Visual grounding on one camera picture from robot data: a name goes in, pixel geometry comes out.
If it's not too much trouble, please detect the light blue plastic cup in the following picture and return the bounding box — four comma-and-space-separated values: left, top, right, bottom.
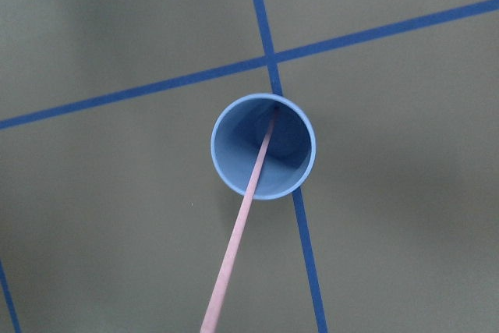
211, 93, 317, 200

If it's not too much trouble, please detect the pink chopstick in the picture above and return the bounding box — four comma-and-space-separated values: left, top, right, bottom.
200, 108, 279, 333

